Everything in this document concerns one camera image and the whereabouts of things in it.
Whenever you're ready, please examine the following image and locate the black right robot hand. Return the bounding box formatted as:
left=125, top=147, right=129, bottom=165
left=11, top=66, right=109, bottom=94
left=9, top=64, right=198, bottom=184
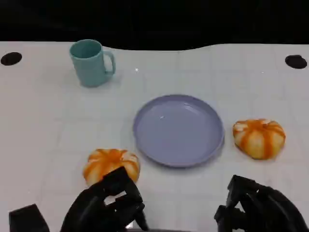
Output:
left=214, top=174, right=309, bottom=232

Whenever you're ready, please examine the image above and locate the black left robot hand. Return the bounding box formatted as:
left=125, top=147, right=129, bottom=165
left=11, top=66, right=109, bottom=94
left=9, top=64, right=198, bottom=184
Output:
left=59, top=166, right=150, bottom=232

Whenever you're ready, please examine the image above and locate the black round table grommet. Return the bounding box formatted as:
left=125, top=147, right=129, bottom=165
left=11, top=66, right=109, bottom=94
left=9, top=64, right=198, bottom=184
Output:
left=284, top=55, right=308, bottom=70
left=0, top=52, right=23, bottom=66

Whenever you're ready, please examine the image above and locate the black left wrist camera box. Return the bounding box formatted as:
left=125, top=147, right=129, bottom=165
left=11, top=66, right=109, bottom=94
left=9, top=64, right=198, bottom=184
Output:
left=9, top=204, right=50, bottom=232

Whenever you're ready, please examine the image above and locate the orange white toy bread roll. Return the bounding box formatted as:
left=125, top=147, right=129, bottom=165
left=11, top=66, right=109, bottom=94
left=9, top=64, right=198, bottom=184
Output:
left=232, top=118, right=286, bottom=160
left=83, top=148, right=140, bottom=187

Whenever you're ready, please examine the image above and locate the pale green mug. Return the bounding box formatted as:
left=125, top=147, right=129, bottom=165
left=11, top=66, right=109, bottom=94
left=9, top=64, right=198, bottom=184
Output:
left=69, top=39, right=116, bottom=88

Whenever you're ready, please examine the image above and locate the lilac plate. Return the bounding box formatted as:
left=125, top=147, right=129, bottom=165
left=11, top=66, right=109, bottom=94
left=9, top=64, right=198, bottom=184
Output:
left=133, top=94, right=225, bottom=169

